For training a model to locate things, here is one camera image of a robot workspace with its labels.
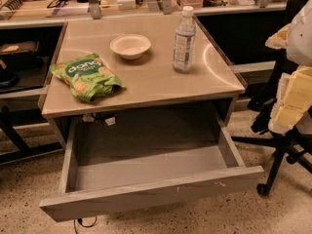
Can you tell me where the yellow foam padded gripper finger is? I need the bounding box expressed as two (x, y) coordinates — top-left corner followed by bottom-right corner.
(265, 23), (312, 135)

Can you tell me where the grey top drawer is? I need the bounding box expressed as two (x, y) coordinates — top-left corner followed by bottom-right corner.
(40, 107), (263, 221)

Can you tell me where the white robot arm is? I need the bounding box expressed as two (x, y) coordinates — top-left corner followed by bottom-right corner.
(265, 0), (312, 135)

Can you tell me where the grey cabinet with beige top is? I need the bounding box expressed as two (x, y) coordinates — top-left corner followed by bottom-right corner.
(42, 15), (245, 143)

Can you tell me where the black office chair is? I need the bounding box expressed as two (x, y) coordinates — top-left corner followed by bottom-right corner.
(232, 0), (312, 196)

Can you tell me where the long background workbench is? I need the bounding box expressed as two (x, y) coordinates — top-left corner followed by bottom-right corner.
(0, 0), (286, 163)

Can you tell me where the clear plastic water bottle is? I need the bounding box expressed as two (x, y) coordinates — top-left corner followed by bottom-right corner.
(173, 6), (196, 73)

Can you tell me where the white paper bowl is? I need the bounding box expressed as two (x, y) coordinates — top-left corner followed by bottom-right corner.
(110, 34), (151, 60)

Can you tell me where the green snack bag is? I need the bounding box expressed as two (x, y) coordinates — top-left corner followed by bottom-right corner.
(50, 54), (125, 102)

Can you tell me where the black cable on floor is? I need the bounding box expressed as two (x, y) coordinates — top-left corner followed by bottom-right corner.
(73, 215), (98, 234)

